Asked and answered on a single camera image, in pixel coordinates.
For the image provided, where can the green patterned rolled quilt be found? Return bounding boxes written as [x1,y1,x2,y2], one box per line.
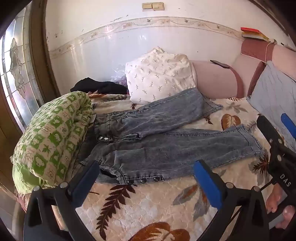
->
[10,91,93,194]

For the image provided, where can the stained glass window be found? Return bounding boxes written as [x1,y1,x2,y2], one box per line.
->
[0,7,45,132]

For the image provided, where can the grey-blue quilted pillow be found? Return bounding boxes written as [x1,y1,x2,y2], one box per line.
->
[247,61,296,145]

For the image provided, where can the grey denim pants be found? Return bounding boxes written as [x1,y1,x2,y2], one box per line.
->
[72,88,265,186]

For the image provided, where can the white cord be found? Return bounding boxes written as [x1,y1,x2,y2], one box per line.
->
[265,42,278,63]

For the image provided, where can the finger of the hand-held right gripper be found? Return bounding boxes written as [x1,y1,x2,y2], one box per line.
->
[257,114,284,149]
[280,113,296,140]

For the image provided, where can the black garment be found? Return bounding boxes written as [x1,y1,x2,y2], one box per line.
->
[70,77,129,95]

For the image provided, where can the white floral pillow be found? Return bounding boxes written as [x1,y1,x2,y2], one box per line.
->
[125,46,197,105]

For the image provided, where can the pink padded headboard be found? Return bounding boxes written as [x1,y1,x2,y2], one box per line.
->
[190,38,296,99]

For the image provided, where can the clear plastic bag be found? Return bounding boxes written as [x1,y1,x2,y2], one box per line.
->
[111,64,127,88]

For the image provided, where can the person's right hand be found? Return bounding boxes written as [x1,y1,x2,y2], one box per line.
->
[265,184,296,230]

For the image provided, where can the yellow-edged book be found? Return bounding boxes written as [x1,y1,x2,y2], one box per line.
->
[242,31,270,42]

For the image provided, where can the red book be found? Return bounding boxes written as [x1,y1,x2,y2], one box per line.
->
[240,27,262,35]

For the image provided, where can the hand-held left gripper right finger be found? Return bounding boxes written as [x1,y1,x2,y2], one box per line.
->
[193,159,270,241]

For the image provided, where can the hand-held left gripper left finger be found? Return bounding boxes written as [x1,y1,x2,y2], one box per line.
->
[23,160,100,241]

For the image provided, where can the wooden window frame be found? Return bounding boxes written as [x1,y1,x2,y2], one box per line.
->
[0,0,62,200]

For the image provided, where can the leaf-printed blanket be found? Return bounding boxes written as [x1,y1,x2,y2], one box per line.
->
[16,91,296,241]

